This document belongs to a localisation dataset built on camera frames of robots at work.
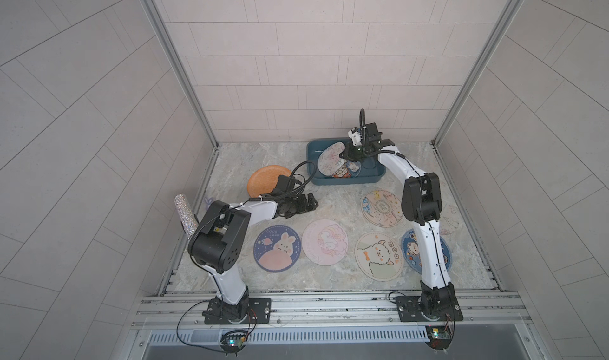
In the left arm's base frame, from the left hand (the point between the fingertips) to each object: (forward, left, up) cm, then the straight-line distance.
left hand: (312, 204), depth 94 cm
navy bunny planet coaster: (-17, +13, -2) cm, 21 cm away
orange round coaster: (+12, +21, -1) cm, 25 cm away
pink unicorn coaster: (-15, -5, -1) cm, 16 cm away
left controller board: (-44, +21, +1) cm, 49 cm away
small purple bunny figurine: (+1, +42, 0) cm, 42 cm away
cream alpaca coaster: (-20, -24, -1) cm, 31 cm away
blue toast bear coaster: (-18, -35, 0) cm, 40 cm away
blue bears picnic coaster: (+18, -17, 0) cm, 24 cm away
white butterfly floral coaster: (+21, -7, +3) cm, 22 cm away
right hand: (+21, -12, +8) cm, 26 cm away
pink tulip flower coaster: (-1, -28, 0) cm, 28 cm away
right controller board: (-43, -37, -1) cm, 57 cm away
